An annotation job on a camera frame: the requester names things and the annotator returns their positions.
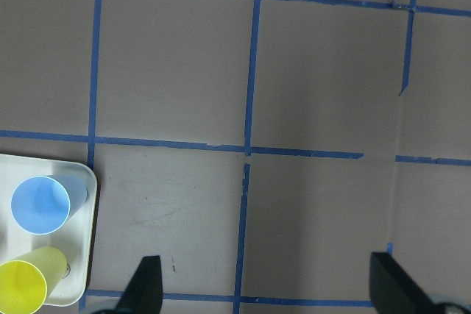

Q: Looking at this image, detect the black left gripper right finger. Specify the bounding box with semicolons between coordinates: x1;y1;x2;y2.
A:
369;252;442;314

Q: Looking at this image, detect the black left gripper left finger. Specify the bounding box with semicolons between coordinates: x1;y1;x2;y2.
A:
115;255;163;314

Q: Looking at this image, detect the yellow plastic cup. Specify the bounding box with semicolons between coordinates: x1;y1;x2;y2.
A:
1;246;68;314

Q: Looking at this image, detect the blue plastic cup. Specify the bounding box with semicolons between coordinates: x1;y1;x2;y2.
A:
10;174;88;235

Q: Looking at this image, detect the cream plastic tray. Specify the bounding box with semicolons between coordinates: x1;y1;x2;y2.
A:
1;154;98;307

